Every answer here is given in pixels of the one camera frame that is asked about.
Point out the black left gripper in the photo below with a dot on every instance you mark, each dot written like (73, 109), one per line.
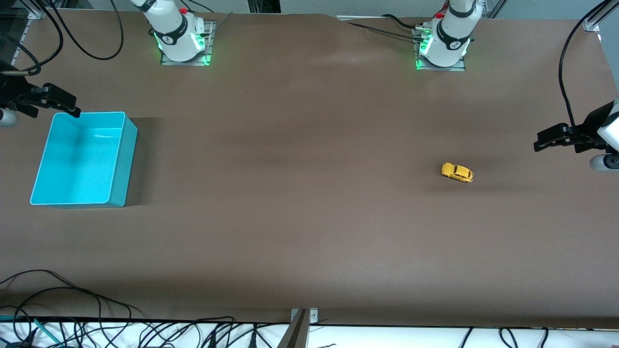
(591, 126)

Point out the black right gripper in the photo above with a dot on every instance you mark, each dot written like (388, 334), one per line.
(13, 92)

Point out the yellow beetle toy car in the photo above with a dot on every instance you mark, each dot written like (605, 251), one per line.
(457, 172)

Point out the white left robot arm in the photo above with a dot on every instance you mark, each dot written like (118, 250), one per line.
(449, 38)

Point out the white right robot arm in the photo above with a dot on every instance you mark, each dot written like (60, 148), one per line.
(174, 34)

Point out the turquoise plastic bin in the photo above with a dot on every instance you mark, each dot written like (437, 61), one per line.
(77, 164)

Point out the brown table cover mat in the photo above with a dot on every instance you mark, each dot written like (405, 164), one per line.
(309, 217)

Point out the aluminium frame profile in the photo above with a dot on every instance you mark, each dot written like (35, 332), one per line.
(36, 14)
(594, 20)
(495, 7)

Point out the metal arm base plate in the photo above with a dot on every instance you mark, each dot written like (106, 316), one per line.
(440, 69)
(184, 63)

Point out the small metal edge bracket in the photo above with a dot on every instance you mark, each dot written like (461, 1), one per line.
(313, 316)

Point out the grey metal camera bar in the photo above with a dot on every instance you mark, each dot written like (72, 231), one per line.
(295, 336)

